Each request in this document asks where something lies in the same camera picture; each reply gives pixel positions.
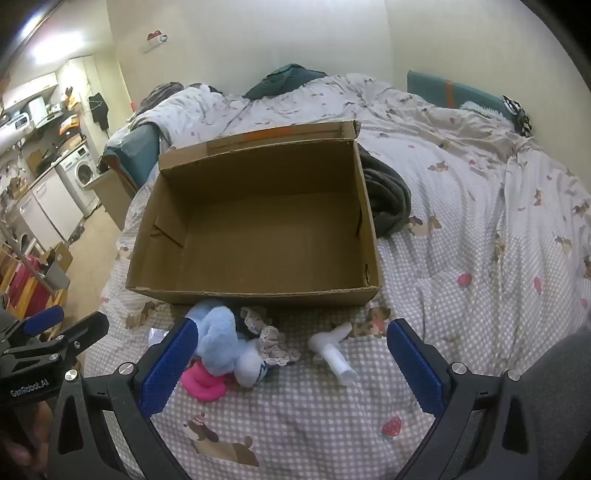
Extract light blue plush toy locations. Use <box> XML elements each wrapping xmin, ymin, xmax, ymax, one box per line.
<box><xmin>185</xmin><ymin>300</ymin><xmax>269</xmax><ymax>389</ymax></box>

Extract pink rubber duck toy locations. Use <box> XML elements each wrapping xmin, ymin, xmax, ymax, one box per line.
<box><xmin>181</xmin><ymin>360</ymin><xmax>227</xmax><ymax>403</ymax></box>

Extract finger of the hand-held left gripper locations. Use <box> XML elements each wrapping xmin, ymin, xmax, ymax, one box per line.
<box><xmin>24</xmin><ymin>305</ymin><xmax>64</xmax><ymax>337</ymax></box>
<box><xmin>55</xmin><ymin>311</ymin><xmax>110</xmax><ymax>366</ymax></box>

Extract white cloth toy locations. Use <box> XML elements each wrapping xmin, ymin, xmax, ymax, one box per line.
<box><xmin>308</xmin><ymin>322</ymin><xmax>356</xmax><ymax>384</ymax></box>

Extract beige lace cloth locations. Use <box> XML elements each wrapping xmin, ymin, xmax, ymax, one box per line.
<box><xmin>240</xmin><ymin>305</ymin><xmax>301</xmax><ymax>368</ymax></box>

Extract white washing machine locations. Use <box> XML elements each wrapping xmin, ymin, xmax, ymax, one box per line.
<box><xmin>56</xmin><ymin>144</ymin><xmax>100</xmax><ymax>217</ymax></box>

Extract person's grey trouser leg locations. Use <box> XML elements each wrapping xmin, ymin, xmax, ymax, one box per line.
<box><xmin>519</xmin><ymin>330</ymin><xmax>591</xmax><ymax>480</ymax></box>

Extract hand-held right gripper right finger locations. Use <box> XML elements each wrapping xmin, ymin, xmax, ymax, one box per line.
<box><xmin>387</xmin><ymin>318</ymin><xmax>548</xmax><ymax>480</ymax></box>

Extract wooden nightstand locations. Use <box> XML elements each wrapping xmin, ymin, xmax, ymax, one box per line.
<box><xmin>87</xmin><ymin>170</ymin><xmax>139</xmax><ymax>232</ymax></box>

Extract person's left hand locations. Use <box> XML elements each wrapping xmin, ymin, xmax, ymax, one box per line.
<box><xmin>0</xmin><ymin>401</ymin><xmax>51</xmax><ymax>480</ymax></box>

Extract white fluffy cloth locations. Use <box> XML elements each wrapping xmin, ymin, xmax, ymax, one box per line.
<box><xmin>459</xmin><ymin>100</ymin><xmax>514</xmax><ymax>124</ymax></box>

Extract grey bin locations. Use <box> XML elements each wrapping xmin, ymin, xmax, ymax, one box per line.
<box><xmin>44</xmin><ymin>262</ymin><xmax>71</xmax><ymax>291</ymax></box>

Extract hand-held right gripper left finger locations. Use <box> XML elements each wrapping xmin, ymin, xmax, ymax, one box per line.
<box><xmin>46</xmin><ymin>318</ymin><xmax>200</xmax><ymax>480</ymax></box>

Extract brown cardboard box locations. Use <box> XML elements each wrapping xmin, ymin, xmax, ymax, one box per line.
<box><xmin>126</xmin><ymin>120</ymin><xmax>382</xmax><ymax>308</ymax></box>

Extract grey striped cloth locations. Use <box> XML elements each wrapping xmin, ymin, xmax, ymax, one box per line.
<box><xmin>137</xmin><ymin>82</ymin><xmax>185</xmax><ymax>118</ymax></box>

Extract dark green cloth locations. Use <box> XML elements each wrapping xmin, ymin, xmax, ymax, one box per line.
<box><xmin>244</xmin><ymin>64</ymin><xmax>328</xmax><ymax>100</ymax></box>

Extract teal headboard with orange stripe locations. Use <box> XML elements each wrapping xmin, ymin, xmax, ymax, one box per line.
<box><xmin>407</xmin><ymin>70</ymin><xmax>514</xmax><ymax>121</ymax></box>

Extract dark grey blanket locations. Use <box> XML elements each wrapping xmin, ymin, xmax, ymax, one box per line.
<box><xmin>358</xmin><ymin>145</ymin><xmax>413</xmax><ymax>239</ymax></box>

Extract black hanging garment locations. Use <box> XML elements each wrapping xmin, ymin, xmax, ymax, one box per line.
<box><xmin>89</xmin><ymin>92</ymin><xmax>110</xmax><ymax>131</ymax></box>

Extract black white checkered cloth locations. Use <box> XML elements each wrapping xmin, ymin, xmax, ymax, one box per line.
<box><xmin>501</xmin><ymin>95</ymin><xmax>533</xmax><ymax>137</ymax></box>

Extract small cardboard box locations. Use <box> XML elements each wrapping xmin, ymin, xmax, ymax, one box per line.
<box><xmin>48</xmin><ymin>242</ymin><xmax>75</xmax><ymax>273</ymax></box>

